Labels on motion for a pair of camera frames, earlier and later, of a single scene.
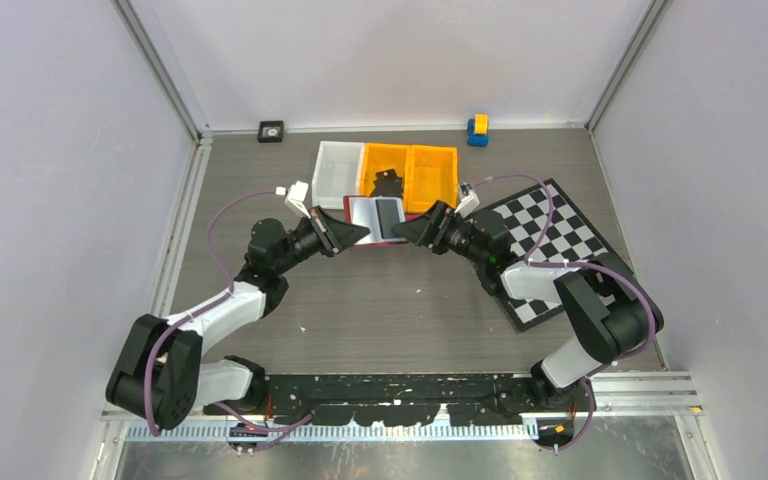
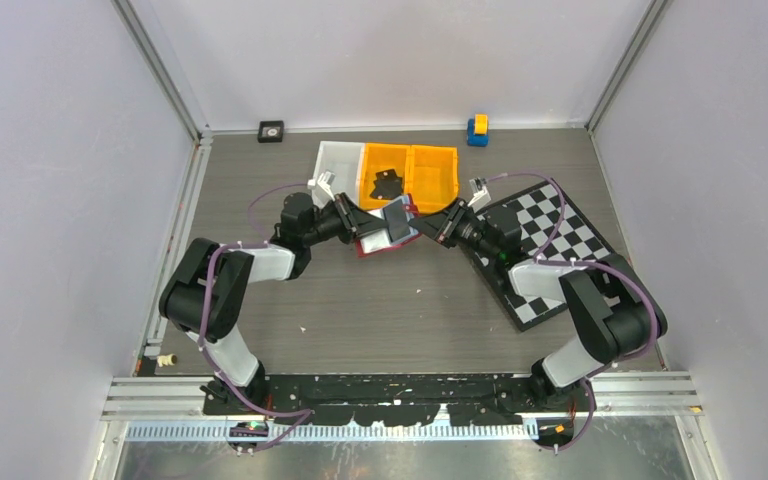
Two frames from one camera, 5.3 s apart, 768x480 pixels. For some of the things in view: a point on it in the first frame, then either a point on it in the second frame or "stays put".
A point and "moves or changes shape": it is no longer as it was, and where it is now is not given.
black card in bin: (387, 183) stays put
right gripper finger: (418, 232) -> (438, 227)
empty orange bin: (432, 175) stays put
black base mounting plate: (407, 400) stays put
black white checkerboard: (546, 227) stays put
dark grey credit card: (388, 216) moves or changes shape
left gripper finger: (337, 235) -> (361, 222)
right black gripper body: (453, 235) stays put
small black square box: (271, 131) stays put
